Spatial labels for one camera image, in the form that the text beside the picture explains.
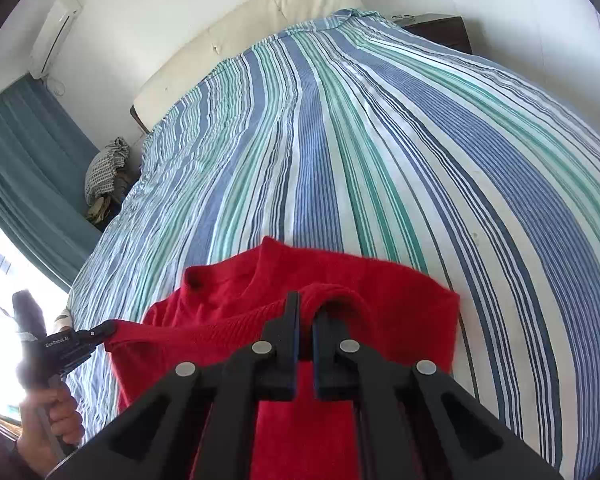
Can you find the red knit sweater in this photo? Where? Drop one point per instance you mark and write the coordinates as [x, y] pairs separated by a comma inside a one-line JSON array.
[[218, 309]]

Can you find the white air conditioner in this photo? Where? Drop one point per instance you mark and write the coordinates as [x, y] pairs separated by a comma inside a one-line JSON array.
[[51, 38]]

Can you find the teal curtain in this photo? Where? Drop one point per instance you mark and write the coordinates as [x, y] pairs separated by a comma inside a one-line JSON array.
[[44, 156]]

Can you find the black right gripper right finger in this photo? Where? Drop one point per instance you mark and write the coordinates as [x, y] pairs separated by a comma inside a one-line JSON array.
[[414, 422]]

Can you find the cream padded headboard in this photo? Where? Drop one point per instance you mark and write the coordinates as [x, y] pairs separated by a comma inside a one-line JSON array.
[[237, 31]]

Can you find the striped blue green bedspread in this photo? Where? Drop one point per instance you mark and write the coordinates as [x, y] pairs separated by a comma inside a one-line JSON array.
[[350, 134]]

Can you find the pile of folded clothes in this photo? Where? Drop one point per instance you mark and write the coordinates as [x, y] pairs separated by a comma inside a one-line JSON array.
[[107, 182]]

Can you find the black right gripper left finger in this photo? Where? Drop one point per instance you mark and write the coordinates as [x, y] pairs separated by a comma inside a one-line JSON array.
[[197, 422]]

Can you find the dark wooden nightstand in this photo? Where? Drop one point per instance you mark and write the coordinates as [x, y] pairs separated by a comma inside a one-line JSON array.
[[448, 30]]

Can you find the person's left hand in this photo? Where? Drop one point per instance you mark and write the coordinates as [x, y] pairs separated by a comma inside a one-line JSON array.
[[48, 416]]

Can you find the white wardrobe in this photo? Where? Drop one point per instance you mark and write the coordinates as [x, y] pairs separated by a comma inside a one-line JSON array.
[[554, 43]]

